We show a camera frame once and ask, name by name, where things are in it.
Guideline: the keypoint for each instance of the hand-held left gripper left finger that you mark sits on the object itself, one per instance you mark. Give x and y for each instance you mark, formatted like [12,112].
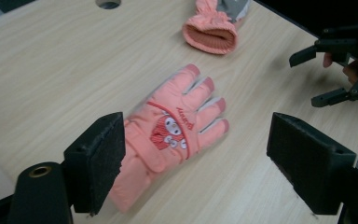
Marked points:
[96,161]

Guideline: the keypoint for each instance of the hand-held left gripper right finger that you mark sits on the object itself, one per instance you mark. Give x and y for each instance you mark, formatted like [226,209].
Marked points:
[307,161]

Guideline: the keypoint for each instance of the pink glove with gray palm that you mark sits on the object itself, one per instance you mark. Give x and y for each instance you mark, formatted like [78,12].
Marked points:
[211,31]

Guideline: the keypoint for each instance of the pink glove with cartoon print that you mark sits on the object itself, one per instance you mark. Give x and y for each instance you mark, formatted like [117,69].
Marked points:
[174,105]

